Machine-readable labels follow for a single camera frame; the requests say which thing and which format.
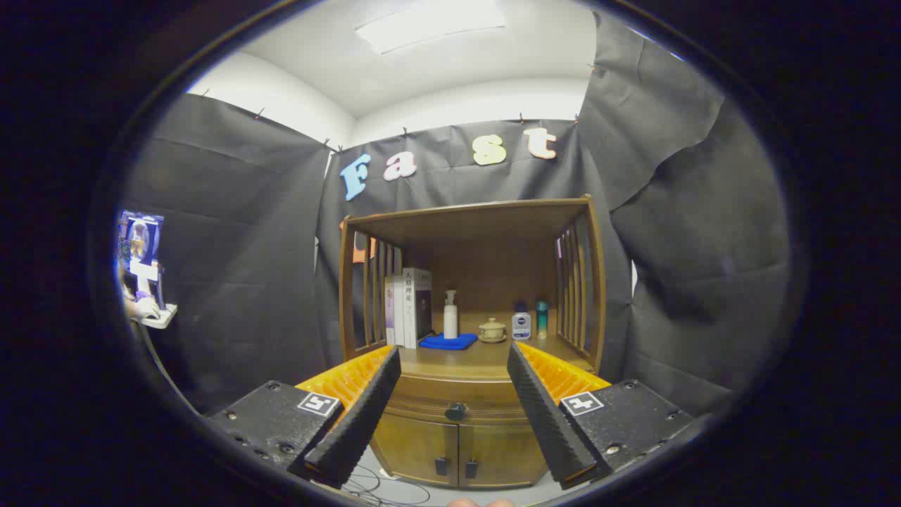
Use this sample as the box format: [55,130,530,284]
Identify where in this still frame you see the wooden drawer with black knob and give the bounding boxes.
[384,373,532,425]

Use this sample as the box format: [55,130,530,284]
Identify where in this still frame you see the wooden cabinet door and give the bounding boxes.
[372,412,460,487]
[459,421,548,489]

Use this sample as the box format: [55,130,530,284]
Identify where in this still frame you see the white stand with screen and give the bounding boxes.
[117,210,178,330]

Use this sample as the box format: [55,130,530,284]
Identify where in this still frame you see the wooden countertop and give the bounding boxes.
[348,313,596,381]

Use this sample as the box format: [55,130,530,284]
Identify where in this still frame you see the black backdrop cloth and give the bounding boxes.
[116,11,793,416]

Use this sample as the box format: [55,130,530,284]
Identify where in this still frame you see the wooden cabinet with slatted sides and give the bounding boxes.
[338,196,607,490]

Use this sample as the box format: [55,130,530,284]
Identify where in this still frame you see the black and white book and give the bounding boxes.
[404,268,433,349]

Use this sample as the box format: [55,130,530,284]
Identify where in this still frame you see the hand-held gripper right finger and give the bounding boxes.
[507,342,694,492]

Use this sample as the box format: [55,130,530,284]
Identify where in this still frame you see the blue folded cloth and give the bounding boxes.
[420,333,479,351]

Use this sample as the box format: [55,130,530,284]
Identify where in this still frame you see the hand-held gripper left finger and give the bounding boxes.
[204,345,402,490]

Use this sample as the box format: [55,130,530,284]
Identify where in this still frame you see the black cables on floor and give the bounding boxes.
[345,465,431,506]

